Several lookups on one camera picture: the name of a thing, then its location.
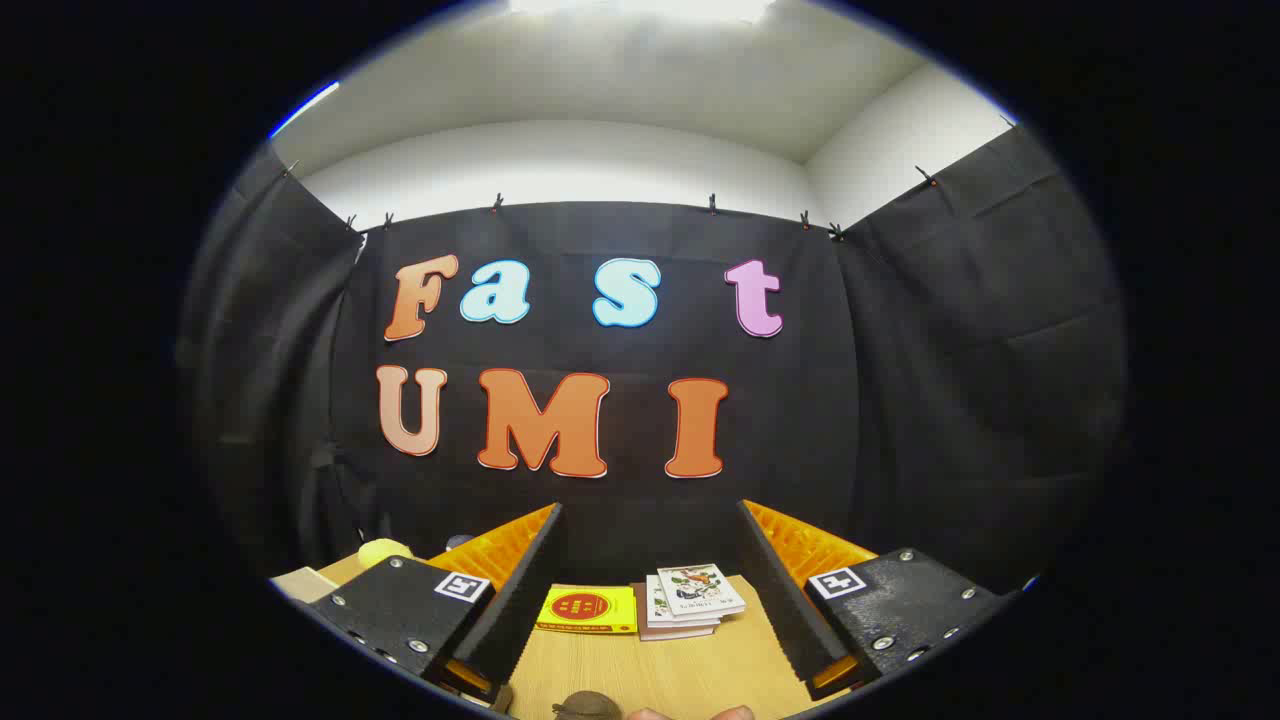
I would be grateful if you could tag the white floral print book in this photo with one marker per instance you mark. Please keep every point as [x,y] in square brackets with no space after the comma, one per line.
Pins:
[700,590]

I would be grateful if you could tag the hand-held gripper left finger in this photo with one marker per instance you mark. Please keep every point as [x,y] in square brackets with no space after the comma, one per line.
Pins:
[410,605]

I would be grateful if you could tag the black backdrop cloth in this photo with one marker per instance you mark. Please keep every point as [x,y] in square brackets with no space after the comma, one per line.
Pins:
[850,400]

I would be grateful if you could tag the yellow book with red circle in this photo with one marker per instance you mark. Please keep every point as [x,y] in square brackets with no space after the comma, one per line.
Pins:
[585,610]

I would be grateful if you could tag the pale pink book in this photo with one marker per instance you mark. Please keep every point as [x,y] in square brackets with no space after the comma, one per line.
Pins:
[642,620]

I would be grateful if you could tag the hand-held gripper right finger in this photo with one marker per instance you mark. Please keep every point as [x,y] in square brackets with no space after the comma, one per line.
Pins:
[900,600]

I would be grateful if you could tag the yellow round plush ball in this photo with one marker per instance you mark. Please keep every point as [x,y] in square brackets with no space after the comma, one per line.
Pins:
[383,552]

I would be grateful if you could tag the white illustrated book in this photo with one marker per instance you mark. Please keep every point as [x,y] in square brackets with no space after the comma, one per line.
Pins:
[656,605]

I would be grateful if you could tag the cream fabric storage box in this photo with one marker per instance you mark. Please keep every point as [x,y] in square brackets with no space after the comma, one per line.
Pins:
[300,583]

